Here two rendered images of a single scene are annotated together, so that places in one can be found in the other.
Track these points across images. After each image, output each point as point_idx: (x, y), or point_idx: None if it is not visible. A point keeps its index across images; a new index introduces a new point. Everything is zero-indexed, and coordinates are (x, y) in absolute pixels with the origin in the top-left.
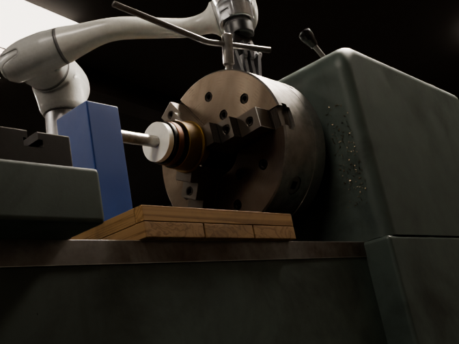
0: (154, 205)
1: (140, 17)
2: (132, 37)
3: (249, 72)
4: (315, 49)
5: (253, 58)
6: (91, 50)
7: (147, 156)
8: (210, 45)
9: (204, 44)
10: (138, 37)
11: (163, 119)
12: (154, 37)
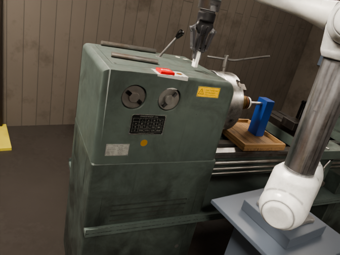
0: (246, 119)
1: (259, 58)
2: (275, 8)
3: (199, 45)
4: (176, 39)
5: (196, 34)
6: (306, 20)
7: (249, 107)
8: (232, 61)
9: (235, 61)
10: (271, 6)
11: (245, 90)
12: (260, 2)
